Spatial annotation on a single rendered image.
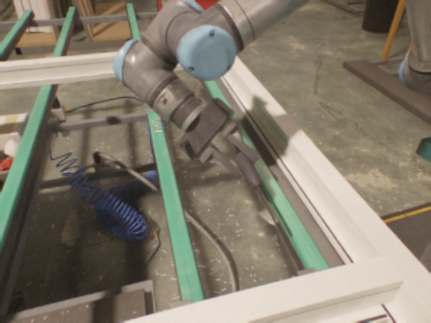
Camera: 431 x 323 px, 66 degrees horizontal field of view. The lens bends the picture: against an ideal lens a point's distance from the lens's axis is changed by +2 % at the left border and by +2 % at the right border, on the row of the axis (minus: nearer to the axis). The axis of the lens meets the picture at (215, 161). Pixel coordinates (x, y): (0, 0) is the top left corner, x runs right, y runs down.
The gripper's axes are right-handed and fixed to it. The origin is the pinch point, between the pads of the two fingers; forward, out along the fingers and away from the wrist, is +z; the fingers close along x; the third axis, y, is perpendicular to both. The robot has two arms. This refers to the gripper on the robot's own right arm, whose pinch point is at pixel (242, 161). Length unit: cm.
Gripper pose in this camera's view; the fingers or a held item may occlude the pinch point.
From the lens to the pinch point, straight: 70.2
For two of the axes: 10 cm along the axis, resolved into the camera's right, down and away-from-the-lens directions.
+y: -2.5, 2.4, -9.4
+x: 6.2, -7.1, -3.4
